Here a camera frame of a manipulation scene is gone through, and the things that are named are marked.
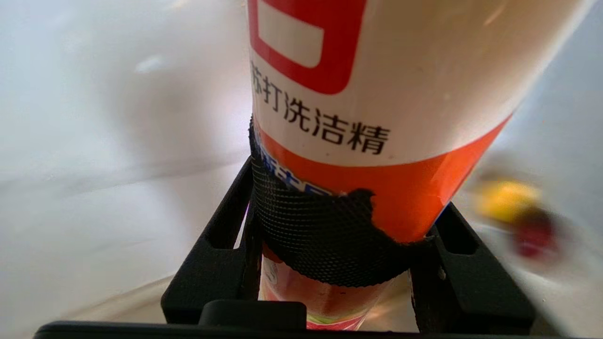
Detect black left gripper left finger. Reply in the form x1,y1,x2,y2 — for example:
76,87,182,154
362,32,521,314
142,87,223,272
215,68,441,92
160,158,262,325

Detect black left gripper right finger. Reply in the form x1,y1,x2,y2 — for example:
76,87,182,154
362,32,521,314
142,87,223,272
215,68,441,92
409,202,537,335

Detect orange white dish soap bottle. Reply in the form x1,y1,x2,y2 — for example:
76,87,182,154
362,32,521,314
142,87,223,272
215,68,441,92
246,0,598,331

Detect dark red apple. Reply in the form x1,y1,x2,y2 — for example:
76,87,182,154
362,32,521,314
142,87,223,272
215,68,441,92
513,210,562,260

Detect yellow pear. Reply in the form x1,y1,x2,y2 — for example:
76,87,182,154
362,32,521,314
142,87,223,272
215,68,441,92
476,179,542,224

